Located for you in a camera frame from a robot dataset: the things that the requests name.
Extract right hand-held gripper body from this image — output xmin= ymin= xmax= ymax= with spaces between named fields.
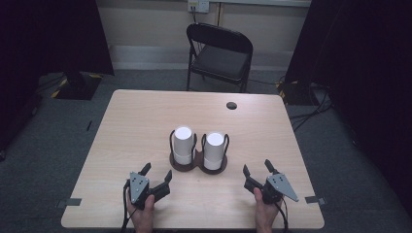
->
xmin=243 ymin=173 xmax=299 ymax=206

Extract right hand-held gripper black cable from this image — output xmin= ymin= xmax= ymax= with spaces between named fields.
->
xmin=275 ymin=196 xmax=290 ymax=233

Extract left hand-held gripper black cable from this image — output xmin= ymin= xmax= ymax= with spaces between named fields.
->
xmin=120 ymin=180 xmax=131 ymax=233

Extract stack of white paper cups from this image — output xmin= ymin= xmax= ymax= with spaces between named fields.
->
xmin=173 ymin=125 xmax=194 ymax=166
xmin=203 ymin=131 xmax=225 ymax=171

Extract grey tape strip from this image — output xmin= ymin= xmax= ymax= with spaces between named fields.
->
xmin=304 ymin=195 xmax=327 ymax=207
xmin=56 ymin=197 xmax=83 ymax=209

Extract white wall socket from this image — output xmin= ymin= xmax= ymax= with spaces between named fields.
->
xmin=187 ymin=0 xmax=211 ymax=15

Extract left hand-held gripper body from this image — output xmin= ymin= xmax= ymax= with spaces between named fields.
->
xmin=124 ymin=171 xmax=172 ymax=211

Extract black stand base plate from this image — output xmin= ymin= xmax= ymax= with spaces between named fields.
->
xmin=51 ymin=71 xmax=104 ymax=101

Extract hand-held gripper black cable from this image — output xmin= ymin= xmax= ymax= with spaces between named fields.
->
xmin=275 ymin=196 xmax=290 ymax=233
xmin=120 ymin=180 xmax=131 ymax=233

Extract black folding chair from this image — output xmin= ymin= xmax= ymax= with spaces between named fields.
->
xmin=186 ymin=22 xmax=255 ymax=94

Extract dark curtain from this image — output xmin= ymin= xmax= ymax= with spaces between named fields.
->
xmin=0 ymin=0 xmax=115 ymax=153
xmin=284 ymin=0 xmax=412 ymax=216

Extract person's right hand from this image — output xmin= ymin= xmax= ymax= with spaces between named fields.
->
xmin=253 ymin=187 xmax=285 ymax=233

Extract black floor cables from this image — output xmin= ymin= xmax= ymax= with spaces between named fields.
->
xmin=288 ymin=83 xmax=335 ymax=132

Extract person's left hand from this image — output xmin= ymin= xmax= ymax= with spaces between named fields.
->
xmin=126 ymin=194 xmax=155 ymax=233

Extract dark double cup holder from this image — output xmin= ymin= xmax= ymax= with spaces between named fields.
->
xmin=168 ymin=129 xmax=230 ymax=176

